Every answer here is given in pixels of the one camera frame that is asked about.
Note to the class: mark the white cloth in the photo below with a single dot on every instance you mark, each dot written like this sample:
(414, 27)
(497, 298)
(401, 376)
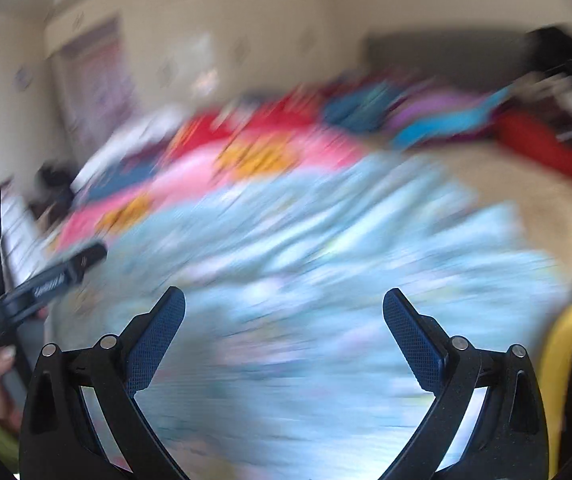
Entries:
(131, 140)

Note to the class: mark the pink bear print blanket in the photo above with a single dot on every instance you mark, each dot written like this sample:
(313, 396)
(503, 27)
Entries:
(191, 180)

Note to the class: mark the grey headboard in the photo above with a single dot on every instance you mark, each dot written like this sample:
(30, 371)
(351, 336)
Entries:
(441, 57)

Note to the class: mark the yellow rimmed waste bin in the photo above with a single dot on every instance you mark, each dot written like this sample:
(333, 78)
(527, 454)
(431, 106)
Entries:
(563, 350)

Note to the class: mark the black jacket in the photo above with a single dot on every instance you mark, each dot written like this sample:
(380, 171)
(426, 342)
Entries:
(561, 60)

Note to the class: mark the colourful striped blanket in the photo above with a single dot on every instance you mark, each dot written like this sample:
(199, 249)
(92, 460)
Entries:
(441, 115)

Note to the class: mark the light blue cat print blanket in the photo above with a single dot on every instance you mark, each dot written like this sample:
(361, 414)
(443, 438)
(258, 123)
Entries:
(291, 260)

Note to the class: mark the red floral quilt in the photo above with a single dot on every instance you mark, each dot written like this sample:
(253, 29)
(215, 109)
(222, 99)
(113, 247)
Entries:
(246, 120)

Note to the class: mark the blue leaf print quilt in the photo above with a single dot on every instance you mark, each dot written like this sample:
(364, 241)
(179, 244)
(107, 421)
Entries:
(356, 107)

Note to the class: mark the red jacket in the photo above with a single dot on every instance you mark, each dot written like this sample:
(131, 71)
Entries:
(551, 150)

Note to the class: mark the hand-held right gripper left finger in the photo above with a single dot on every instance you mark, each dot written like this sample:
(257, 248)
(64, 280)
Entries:
(158, 340)

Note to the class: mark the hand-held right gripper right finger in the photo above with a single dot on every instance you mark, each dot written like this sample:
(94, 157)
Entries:
(411, 340)

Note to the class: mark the beige bed sheet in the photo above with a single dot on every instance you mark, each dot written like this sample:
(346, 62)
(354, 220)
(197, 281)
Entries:
(526, 195)

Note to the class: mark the pink printed door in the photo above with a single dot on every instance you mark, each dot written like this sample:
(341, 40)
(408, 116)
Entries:
(96, 85)

